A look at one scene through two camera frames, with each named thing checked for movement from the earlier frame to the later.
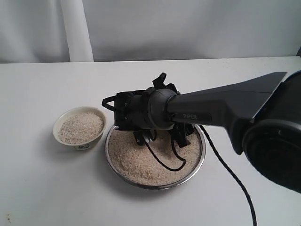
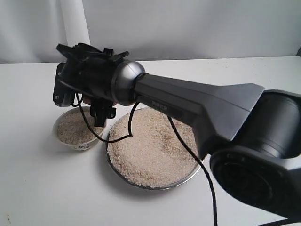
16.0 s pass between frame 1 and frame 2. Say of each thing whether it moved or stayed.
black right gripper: moved
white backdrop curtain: stayed
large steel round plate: stayed
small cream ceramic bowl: stayed
